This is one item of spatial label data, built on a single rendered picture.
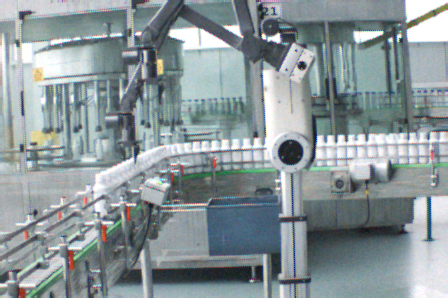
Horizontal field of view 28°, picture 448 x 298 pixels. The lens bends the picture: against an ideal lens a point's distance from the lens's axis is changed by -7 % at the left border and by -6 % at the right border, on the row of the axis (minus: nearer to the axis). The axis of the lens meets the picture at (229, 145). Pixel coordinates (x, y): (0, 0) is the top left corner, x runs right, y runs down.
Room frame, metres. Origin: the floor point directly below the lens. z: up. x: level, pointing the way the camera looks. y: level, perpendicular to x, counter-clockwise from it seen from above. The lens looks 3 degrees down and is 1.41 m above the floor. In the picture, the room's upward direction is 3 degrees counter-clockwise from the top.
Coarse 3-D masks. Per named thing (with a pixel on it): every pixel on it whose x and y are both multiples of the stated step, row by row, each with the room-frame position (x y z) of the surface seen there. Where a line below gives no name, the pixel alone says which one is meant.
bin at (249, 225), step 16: (208, 208) 4.00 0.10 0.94; (224, 208) 4.00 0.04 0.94; (240, 208) 4.00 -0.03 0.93; (256, 208) 3.99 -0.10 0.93; (272, 208) 3.99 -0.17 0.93; (208, 224) 4.00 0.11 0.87; (224, 224) 4.00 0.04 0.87; (240, 224) 4.00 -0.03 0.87; (256, 224) 3.99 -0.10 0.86; (272, 224) 3.99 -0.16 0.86; (224, 240) 4.00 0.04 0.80; (240, 240) 4.00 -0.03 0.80; (256, 240) 3.99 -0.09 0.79; (272, 240) 3.99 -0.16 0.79; (176, 256) 4.06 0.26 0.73; (192, 256) 4.06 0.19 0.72; (208, 256) 4.06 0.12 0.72
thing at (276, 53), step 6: (270, 42) 3.41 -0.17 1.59; (276, 42) 3.43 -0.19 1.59; (270, 48) 3.40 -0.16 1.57; (276, 48) 3.40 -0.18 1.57; (282, 48) 3.40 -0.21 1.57; (288, 48) 3.39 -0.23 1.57; (264, 54) 3.42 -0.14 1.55; (270, 54) 3.41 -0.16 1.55; (276, 54) 3.40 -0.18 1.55; (282, 54) 3.39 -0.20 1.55; (270, 60) 3.42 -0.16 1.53; (276, 60) 3.40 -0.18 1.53; (282, 60) 3.39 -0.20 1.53
